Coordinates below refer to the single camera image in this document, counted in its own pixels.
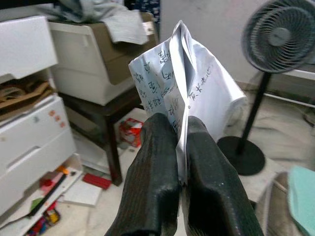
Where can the white flat board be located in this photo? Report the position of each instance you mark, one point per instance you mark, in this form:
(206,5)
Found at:
(81,194)

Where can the red cardboard box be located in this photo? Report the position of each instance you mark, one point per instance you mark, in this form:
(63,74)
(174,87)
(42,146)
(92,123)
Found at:
(130,134)

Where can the red flat case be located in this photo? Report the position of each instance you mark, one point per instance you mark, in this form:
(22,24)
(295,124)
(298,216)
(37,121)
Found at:
(97,181)

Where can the colourful toy blocks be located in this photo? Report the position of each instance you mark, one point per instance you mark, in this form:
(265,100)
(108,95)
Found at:
(50,217)

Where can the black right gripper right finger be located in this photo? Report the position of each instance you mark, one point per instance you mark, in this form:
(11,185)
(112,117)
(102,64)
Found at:
(211,191)

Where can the teal cloth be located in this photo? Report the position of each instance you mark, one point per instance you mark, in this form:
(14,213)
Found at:
(304,196)

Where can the grey hooded sweatshirt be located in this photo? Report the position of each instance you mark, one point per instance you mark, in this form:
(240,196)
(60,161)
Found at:
(123,27)

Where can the grey pedestal fan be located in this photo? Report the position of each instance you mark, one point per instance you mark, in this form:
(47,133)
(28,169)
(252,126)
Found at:
(278,37)

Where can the dark floral cloth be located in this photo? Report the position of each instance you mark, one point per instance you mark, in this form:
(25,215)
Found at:
(147,9)

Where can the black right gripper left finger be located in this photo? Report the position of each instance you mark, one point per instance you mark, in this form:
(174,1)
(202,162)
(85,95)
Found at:
(152,172)

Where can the white brown printer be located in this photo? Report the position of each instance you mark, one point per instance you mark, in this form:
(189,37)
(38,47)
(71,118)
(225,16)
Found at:
(78,61)

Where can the white drawer cabinet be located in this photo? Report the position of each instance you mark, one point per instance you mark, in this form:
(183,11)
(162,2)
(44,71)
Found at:
(32,147)

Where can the black stick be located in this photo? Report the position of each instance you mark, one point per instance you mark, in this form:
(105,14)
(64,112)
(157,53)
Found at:
(49,194)

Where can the brown cardboard pieces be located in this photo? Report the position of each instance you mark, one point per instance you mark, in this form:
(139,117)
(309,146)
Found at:
(22,96)

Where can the white written paper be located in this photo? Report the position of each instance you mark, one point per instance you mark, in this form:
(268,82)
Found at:
(209,86)

